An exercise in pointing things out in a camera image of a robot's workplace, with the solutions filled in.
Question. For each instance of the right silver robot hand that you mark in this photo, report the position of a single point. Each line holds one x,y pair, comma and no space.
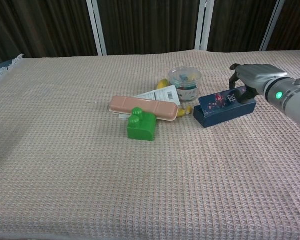
257,75

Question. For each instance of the dark blue glasses case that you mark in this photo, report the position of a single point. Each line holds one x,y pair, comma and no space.
222,112

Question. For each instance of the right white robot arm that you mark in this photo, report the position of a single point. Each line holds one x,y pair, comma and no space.
290,97

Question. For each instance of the pink plastic pencil case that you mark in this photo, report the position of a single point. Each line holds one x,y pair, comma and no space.
142,106

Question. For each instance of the clear jar with colourful pieces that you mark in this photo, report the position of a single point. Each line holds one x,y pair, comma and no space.
186,85

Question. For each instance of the small yellow plastic piece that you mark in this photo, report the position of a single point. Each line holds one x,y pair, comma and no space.
188,109
181,113

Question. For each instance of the yellow toy banana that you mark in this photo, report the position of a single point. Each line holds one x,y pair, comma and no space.
162,83

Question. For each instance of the white paper packet with barcode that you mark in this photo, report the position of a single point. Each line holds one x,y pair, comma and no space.
162,95

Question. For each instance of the dark brown pleated curtain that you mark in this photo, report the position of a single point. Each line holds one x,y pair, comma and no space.
152,25

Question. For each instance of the green toy building block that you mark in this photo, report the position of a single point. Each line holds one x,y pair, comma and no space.
142,127

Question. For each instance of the beige waffle tablecloth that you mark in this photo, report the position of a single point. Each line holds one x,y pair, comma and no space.
90,175

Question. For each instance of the white screen frame post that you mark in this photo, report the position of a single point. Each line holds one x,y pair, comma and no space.
271,27
203,25
97,27

